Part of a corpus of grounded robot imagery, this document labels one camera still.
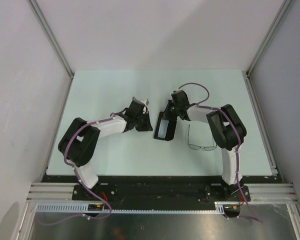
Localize blue cleaning cloth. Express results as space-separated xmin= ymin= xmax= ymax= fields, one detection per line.
xmin=157 ymin=119 xmax=169 ymax=139

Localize black glasses case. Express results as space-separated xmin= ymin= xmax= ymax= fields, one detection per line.
xmin=153 ymin=111 xmax=177 ymax=142

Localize thin wire-frame glasses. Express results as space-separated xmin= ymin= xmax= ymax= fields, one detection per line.
xmin=187 ymin=125 xmax=217 ymax=152

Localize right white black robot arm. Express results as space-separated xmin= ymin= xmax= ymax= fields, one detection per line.
xmin=154 ymin=90 xmax=247 ymax=201

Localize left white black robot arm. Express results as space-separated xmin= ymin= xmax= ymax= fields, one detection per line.
xmin=57 ymin=97 xmax=153 ymax=200

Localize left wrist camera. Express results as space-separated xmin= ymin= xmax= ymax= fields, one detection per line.
xmin=132 ymin=96 xmax=150 ymax=106

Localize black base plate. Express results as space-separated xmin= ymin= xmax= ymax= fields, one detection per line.
xmin=42 ymin=175 xmax=282 ymax=210

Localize slotted cable duct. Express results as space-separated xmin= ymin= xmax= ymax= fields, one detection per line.
xmin=36 ymin=201 xmax=240 ymax=215

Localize aluminium front rail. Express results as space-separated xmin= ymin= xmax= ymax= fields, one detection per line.
xmin=27 ymin=182 xmax=299 ymax=204

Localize right aluminium corner post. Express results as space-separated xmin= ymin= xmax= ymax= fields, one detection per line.
xmin=245 ymin=0 xmax=295 ymax=78

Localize aluminium corner post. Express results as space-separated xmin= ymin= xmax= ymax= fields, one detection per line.
xmin=27 ymin=0 xmax=74 ymax=80
xmin=245 ymin=0 xmax=295 ymax=78

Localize left aluminium corner post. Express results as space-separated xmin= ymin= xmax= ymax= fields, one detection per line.
xmin=27 ymin=0 xmax=74 ymax=80

